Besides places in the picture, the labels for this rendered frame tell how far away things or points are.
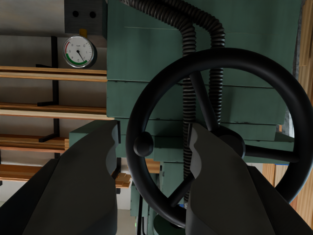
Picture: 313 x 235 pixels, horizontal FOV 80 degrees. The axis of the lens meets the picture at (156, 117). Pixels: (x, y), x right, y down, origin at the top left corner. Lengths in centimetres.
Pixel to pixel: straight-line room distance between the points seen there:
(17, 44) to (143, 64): 332
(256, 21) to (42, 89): 321
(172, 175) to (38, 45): 328
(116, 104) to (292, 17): 45
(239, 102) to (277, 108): 10
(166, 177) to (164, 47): 29
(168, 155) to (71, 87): 290
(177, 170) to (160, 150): 5
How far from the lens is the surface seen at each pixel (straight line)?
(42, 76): 286
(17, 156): 389
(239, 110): 50
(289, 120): 138
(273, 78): 32
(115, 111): 47
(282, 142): 57
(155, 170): 59
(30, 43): 359
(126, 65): 46
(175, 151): 38
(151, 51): 46
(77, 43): 43
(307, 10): 197
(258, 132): 53
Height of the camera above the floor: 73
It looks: 8 degrees up
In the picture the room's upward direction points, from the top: 177 degrees counter-clockwise
